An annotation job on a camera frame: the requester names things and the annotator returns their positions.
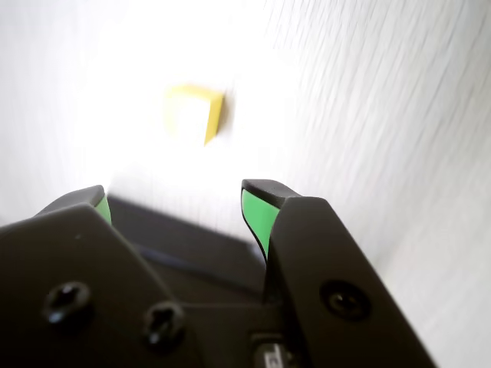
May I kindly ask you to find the yellow cube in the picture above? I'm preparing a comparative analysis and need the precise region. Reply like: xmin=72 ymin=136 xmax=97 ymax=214
xmin=163 ymin=83 xmax=226 ymax=147

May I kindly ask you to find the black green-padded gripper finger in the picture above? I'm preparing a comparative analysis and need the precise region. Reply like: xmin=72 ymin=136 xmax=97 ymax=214
xmin=240 ymin=178 xmax=439 ymax=368

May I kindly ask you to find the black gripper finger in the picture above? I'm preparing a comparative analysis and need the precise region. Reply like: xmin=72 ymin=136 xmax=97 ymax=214
xmin=0 ymin=185 xmax=186 ymax=368

